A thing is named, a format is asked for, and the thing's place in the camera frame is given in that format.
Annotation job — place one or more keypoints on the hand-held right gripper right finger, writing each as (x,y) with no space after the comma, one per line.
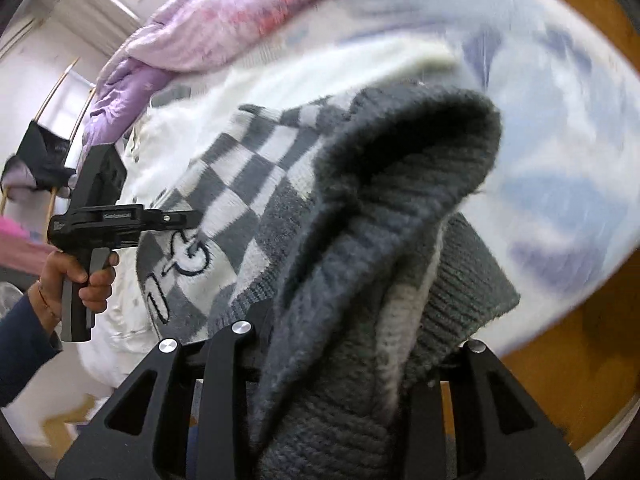
(480,375)

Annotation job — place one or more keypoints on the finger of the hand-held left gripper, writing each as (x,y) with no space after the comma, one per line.
(170,220)

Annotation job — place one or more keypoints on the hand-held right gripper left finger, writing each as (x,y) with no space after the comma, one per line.
(230,360)

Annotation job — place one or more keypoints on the grey white checkered cardigan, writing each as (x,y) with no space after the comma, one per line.
(380,185)

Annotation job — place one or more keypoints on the person's left forearm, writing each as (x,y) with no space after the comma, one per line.
(20,350)

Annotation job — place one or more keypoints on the wooden bar clothes rack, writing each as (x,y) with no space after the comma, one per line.
(60,82)

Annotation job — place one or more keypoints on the person's left hand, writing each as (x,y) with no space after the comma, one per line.
(47,290)

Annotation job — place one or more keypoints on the dark hooded jacket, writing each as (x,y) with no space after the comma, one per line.
(45,150)

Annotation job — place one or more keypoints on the light grey garment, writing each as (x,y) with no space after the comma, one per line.
(20,170)

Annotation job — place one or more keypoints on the pink towel with grey edge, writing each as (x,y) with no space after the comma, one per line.
(20,247)

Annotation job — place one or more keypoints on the purple floral quilt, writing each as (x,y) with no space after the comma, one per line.
(225,15)

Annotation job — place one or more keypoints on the floral bed sheet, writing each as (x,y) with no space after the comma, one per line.
(550,160)

